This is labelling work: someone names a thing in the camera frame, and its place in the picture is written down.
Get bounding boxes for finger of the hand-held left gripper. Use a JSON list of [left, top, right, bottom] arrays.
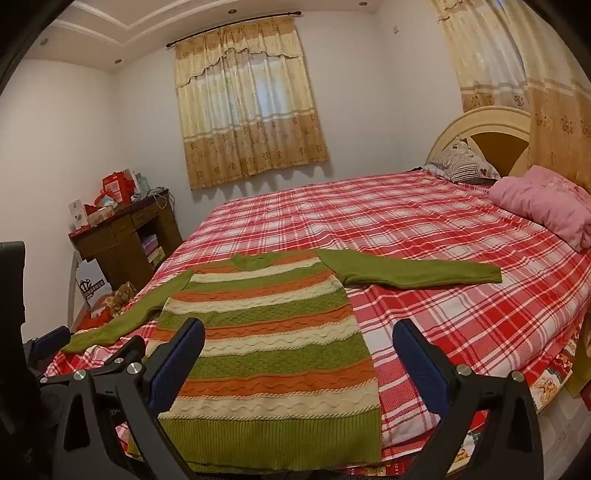
[[39, 335, 147, 387], [25, 325, 73, 366]]

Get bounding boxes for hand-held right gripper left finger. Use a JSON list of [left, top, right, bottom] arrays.
[[51, 318, 206, 480]]

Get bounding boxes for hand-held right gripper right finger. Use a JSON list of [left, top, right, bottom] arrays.
[[390, 318, 546, 480]]

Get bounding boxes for striped green orange knit sweater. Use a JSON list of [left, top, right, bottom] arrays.
[[60, 250, 503, 476]]

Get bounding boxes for white leaning slat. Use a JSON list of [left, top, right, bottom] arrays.
[[68, 254, 80, 325]]

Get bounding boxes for brown patterned bag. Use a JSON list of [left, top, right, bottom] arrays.
[[108, 282, 138, 319]]

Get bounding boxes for white upright box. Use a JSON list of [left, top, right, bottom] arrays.
[[68, 198, 90, 232]]

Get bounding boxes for brown wooden desk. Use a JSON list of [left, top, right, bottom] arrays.
[[68, 187, 184, 291]]

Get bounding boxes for pink flat box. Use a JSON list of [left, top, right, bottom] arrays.
[[88, 205, 114, 227]]

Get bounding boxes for red plaid bed sheet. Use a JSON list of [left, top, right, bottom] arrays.
[[46, 170, 591, 462]]

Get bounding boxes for red gift bags on desk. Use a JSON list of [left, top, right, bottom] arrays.
[[100, 172, 139, 206]]

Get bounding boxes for floral striped pillow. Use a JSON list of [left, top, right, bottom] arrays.
[[424, 137, 502, 185]]

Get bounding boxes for pink pillow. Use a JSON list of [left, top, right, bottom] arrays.
[[488, 165, 591, 253]]

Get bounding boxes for cream wooden headboard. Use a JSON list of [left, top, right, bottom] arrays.
[[425, 106, 536, 180]]

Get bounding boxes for beige patterned window curtain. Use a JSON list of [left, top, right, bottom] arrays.
[[173, 16, 329, 190]]

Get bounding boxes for black curtain rod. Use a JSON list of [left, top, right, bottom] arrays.
[[166, 10, 301, 47]]

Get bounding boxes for long beige patterned curtain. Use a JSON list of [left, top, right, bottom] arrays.
[[431, 0, 591, 195]]

